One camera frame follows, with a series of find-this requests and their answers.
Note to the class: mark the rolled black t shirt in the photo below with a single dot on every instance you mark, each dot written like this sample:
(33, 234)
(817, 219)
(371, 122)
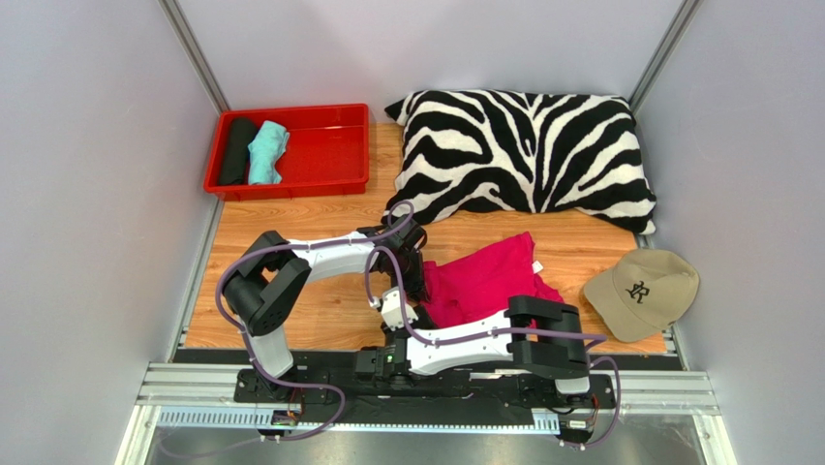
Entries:
(241, 133)

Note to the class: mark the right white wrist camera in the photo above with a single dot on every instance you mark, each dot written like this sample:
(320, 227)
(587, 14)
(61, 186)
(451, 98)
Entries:
(396, 312)

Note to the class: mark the magenta t shirt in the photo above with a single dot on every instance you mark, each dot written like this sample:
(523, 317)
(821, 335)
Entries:
(479, 285)

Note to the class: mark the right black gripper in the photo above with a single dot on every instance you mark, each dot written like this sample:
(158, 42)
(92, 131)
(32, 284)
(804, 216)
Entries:
(372, 364)

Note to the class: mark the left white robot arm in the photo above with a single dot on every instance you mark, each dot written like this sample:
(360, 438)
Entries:
(262, 287)

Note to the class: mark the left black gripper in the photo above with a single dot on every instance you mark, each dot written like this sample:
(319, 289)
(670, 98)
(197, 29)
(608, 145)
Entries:
(417, 283)

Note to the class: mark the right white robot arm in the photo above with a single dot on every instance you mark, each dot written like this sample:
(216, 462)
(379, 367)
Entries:
(543, 338)

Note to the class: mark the aluminium frame rail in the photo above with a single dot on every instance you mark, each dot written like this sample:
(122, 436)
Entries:
(183, 395)

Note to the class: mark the beige baseball cap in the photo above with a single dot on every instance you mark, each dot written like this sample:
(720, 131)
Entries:
(643, 294)

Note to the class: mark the rolled teal t shirt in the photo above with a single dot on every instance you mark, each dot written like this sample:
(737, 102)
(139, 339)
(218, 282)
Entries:
(266, 149)

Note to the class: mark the red plastic tray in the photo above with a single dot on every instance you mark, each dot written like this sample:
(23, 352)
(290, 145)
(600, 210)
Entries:
(327, 154)

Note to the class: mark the zebra print pillow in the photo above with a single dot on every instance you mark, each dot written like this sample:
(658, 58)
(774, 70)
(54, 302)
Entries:
(485, 150)

